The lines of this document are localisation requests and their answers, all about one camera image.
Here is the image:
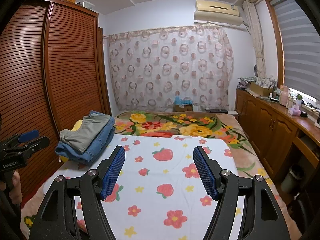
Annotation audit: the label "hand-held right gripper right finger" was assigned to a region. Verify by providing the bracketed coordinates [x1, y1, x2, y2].
[193, 146, 292, 240]

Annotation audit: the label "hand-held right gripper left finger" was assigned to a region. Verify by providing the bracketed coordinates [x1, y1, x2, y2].
[28, 145, 126, 240]

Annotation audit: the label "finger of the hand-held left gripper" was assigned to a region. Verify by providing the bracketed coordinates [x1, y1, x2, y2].
[0, 129, 40, 151]
[5, 136, 50, 157]

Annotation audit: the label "grey-green pants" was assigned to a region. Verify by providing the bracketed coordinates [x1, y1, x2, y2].
[60, 115, 112, 155]

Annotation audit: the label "person's left forearm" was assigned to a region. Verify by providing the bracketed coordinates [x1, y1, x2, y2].
[0, 192, 23, 240]

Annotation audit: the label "person's left hand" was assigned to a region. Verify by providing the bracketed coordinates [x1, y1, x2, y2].
[0, 170, 22, 205]

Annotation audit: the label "folded blue jeans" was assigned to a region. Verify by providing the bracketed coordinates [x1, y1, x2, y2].
[55, 110, 116, 167]

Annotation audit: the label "white flower print mat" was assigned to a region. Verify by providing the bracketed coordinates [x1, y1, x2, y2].
[20, 135, 247, 240]

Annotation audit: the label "wooden louvered wardrobe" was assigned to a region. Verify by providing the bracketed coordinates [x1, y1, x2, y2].
[0, 0, 112, 205]

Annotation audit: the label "brown floral blanket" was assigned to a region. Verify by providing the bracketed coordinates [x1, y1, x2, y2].
[114, 110, 295, 240]

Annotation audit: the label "wooden sideboard cabinet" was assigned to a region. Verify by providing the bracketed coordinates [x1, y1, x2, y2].
[236, 87, 320, 180]

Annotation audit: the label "dark trash bin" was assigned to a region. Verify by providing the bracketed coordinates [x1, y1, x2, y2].
[280, 164, 304, 194]

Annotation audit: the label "pile of papers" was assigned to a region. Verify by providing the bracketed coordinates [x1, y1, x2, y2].
[237, 77, 257, 90]

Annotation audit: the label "open cardboard box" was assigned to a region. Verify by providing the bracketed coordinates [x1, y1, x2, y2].
[250, 77, 275, 97]

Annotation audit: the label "pink tissue pack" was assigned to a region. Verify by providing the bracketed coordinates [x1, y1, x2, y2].
[288, 105, 302, 117]

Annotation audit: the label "pink jug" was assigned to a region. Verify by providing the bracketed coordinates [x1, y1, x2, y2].
[279, 85, 290, 107]

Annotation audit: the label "circle print sheer curtain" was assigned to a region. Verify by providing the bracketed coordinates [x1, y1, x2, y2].
[108, 26, 235, 113]

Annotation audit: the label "tied beige curtain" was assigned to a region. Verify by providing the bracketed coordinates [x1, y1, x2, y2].
[242, 0, 267, 79]

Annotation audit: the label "grey striped window blind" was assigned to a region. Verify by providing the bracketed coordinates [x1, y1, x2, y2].
[270, 0, 320, 105]

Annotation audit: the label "cream air conditioner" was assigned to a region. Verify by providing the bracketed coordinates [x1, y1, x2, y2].
[194, 0, 244, 28]

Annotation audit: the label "wooden window frame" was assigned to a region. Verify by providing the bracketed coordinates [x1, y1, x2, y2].
[265, 0, 286, 85]

